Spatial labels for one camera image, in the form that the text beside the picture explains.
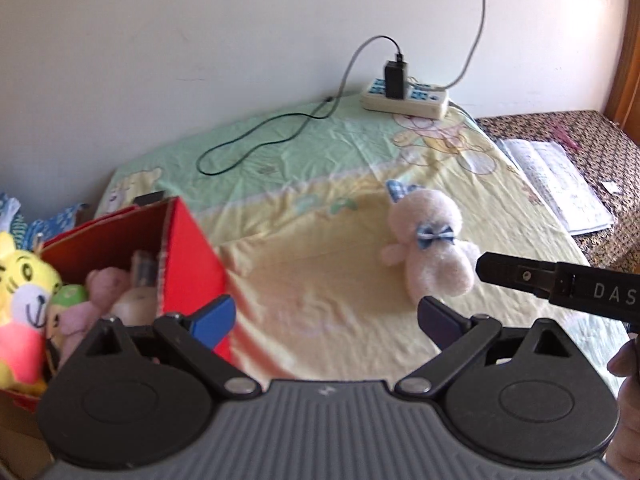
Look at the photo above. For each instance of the black smartphone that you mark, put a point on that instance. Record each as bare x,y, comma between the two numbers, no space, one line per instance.
149,198

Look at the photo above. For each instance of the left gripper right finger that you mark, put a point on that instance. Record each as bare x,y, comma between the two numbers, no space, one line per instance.
440,323

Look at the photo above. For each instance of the yellow tiger plush toy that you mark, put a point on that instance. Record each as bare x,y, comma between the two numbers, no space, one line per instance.
27,285

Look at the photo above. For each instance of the green plush toy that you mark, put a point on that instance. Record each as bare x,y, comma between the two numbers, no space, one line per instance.
66,297

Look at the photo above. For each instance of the pink plush rabbit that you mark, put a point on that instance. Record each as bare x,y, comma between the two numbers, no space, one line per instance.
104,287

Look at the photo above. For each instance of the person's right hand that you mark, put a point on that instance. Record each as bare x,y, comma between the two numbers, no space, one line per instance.
623,453

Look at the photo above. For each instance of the printed paper sheets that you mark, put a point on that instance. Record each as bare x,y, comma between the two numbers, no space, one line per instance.
547,167

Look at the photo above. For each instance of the white power strip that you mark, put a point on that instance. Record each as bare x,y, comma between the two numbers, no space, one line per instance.
421,100

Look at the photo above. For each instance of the cartoon bear bed sheet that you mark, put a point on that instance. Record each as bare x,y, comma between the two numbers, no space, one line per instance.
296,211

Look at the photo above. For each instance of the brown patterned mattress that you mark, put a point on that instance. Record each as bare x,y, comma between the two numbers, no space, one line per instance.
606,158

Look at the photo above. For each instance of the black charger adapter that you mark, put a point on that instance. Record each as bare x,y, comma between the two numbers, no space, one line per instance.
395,79

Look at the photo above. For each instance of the red cardboard box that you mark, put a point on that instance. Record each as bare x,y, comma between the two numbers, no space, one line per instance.
189,272

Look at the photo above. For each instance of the blue floral towel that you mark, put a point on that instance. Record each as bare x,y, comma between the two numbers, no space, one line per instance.
26,233

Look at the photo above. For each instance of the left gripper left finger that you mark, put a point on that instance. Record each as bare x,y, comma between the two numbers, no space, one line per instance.
212,324

